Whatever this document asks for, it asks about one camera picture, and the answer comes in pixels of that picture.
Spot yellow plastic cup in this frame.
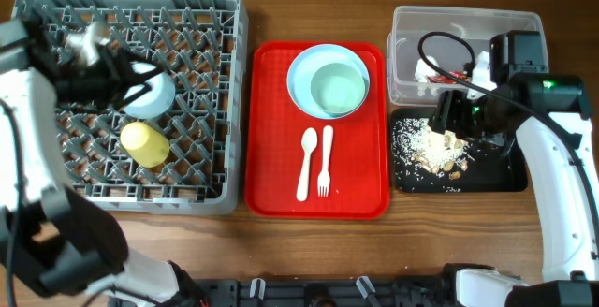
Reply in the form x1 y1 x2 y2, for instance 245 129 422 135
120 122 169 168

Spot grey dishwasher rack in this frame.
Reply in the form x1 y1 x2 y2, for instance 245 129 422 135
12 0 249 215

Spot red snack wrapper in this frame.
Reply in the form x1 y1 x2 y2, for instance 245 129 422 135
427 70 472 84

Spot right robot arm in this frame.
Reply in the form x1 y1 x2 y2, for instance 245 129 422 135
429 30 598 306

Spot black waste tray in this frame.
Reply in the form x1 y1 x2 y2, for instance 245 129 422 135
389 107 528 192

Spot green bowl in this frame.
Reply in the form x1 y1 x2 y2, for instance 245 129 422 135
310 62 367 117

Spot white plastic fork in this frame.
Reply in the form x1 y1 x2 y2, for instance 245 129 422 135
317 125 334 197

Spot white plastic spoon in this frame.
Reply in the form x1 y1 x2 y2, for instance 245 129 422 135
296 127 317 202

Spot white napkin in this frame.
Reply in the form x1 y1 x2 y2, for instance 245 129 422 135
414 59 439 96

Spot red plastic tray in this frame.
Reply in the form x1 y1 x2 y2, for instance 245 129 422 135
244 40 390 220

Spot clear plastic bin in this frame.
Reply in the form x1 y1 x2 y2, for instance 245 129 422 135
387 6 544 107

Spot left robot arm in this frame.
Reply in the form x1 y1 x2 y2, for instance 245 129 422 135
1 18 211 306

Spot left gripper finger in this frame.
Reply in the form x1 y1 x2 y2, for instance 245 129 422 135
116 47 163 86
123 81 161 110

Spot rice and food scraps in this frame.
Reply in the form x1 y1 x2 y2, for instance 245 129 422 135
391 118 474 193

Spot light blue saucer bowl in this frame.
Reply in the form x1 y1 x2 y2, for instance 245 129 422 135
123 72 176 120

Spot light blue plate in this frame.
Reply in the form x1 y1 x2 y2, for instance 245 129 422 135
286 44 371 120

